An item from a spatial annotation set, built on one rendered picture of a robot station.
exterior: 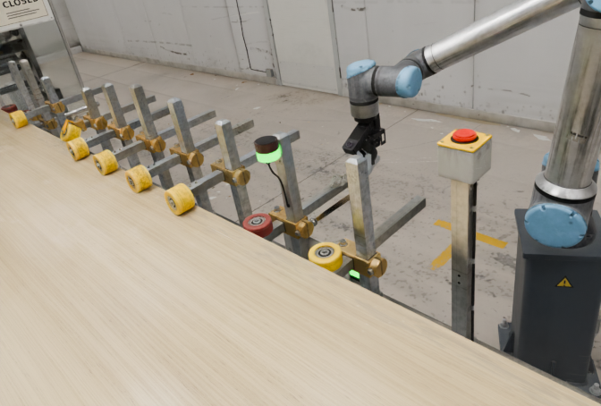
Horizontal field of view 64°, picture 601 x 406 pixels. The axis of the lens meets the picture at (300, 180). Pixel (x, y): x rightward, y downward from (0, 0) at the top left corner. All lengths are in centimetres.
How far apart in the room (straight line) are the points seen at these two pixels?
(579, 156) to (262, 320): 87
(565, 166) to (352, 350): 75
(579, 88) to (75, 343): 126
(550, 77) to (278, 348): 311
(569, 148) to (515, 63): 249
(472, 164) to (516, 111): 307
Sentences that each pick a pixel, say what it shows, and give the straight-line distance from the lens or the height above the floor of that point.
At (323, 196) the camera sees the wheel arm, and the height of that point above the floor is 86.
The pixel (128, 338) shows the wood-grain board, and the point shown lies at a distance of 112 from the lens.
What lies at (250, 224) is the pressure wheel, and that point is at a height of 90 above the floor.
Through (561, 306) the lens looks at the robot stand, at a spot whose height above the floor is 38.
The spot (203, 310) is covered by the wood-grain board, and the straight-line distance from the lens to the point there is 110.
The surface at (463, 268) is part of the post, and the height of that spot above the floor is 94.
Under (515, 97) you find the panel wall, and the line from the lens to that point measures 390.
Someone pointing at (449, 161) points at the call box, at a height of 119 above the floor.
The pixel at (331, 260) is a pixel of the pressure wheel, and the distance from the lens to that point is 113.
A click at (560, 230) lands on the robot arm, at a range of 146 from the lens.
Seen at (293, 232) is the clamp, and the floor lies 84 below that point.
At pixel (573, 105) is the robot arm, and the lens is 133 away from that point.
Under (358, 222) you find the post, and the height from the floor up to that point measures 96.
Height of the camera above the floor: 161
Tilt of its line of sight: 28 degrees down
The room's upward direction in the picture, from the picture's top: 10 degrees counter-clockwise
